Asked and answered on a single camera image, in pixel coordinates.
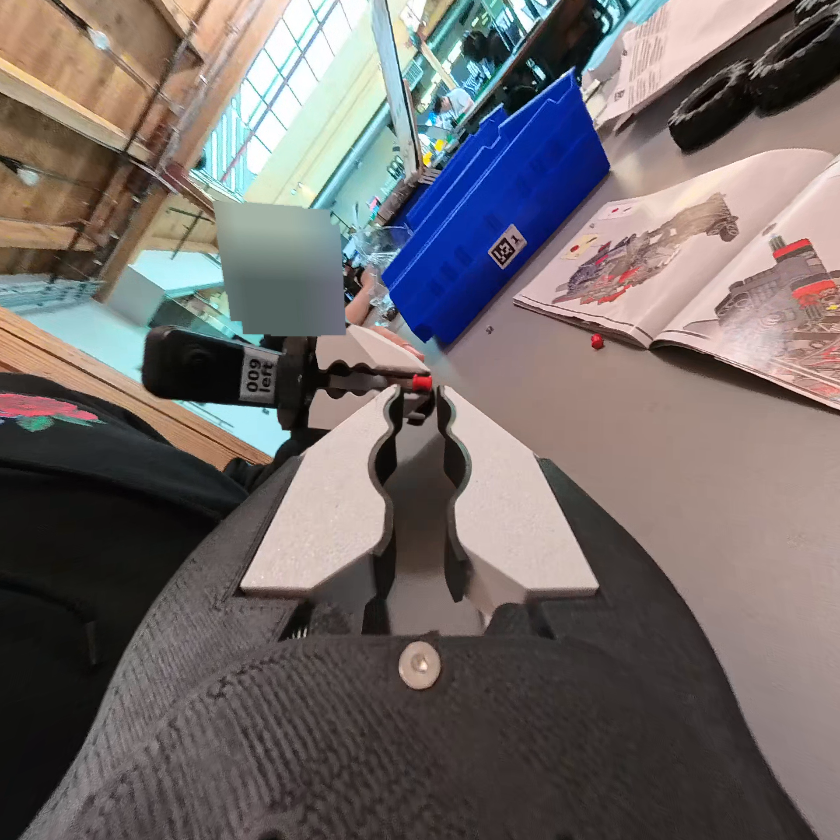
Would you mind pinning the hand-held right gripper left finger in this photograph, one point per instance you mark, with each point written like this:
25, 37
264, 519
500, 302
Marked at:
328, 512

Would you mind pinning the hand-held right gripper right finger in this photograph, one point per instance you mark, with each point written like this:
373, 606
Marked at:
518, 518

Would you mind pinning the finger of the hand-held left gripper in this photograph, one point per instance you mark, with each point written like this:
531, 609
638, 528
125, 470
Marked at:
374, 348
331, 413

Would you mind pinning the grey desk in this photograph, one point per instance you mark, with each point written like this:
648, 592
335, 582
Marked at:
656, 492

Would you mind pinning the clear plastic bag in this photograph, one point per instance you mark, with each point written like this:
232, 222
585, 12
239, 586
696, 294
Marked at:
380, 243

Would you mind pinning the person's black clothing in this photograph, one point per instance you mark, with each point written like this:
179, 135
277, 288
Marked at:
98, 525

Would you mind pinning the blue storage bin with tag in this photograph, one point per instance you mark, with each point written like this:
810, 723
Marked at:
512, 216

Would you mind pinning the cardboard sign board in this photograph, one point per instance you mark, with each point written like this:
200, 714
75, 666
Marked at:
397, 85

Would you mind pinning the open building instruction booklet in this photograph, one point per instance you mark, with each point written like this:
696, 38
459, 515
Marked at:
722, 262

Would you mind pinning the black toy tire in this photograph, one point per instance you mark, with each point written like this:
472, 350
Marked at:
797, 62
712, 108
817, 8

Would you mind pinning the white printed paper sheet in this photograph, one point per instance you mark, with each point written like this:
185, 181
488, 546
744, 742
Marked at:
682, 52

